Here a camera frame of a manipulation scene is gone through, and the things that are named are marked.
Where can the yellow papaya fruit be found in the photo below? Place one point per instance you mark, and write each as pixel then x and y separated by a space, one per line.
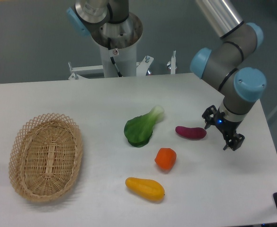
pixel 146 188

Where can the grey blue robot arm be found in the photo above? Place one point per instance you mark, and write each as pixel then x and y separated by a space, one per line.
pixel 117 31

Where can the green bok choy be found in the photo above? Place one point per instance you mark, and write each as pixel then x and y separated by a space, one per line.
pixel 138 130

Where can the orange persimmon fruit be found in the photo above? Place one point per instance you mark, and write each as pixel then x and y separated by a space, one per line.
pixel 166 158

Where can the white metal base frame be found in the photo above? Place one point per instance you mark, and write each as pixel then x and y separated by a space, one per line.
pixel 143 68

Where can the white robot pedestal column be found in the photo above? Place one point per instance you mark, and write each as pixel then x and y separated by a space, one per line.
pixel 118 62

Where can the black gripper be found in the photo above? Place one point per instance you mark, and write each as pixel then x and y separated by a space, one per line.
pixel 228 128

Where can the woven wicker basket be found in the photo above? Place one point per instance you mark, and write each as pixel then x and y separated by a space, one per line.
pixel 46 157

